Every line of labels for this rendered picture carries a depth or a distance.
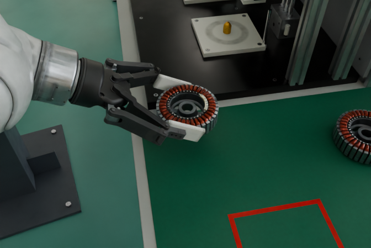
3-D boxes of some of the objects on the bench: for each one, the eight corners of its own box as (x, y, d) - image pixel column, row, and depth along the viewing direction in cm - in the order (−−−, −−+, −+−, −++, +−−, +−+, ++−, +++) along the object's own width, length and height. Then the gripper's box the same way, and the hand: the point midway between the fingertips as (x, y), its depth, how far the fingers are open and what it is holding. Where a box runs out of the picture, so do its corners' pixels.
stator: (333, 159, 67) (339, 147, 65) (330, 116, 75) (335, 103, 72) (398, 171, 66) (407, 158, 63) (388, 125, 73) (396, 112, 71)
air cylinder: (277, 39, 90) (281, 20, 86) (267, 22, 95) (270, 3, 91) (296, 37, 91) (302, 17, 87) (285, 20, 96) (290, 1, 92)
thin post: (261, 49, 88) (268, 11, 80) (259, 45, 89) (265, 8, 81) (267, 48, 88) (274, 11, 81) (265, 44, 89) (272, 7, 82)
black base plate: (148, 110, 76) (147, 102, 75) (125, -28, 120) (125, -35, 119) (356, 82, 82) (360, 74, 81) (263, -39, 126) (264, -46, 125)
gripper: (68, 53, 67) (174, 84, 78) (62, 152, 51) (197, 175, 61) (81, 20, 63) (191, 57, 73) (79, 116, 47) (221, 147, 57)
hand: (185, 109), depth 67 cm, fingers closed on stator, 11 cm apart
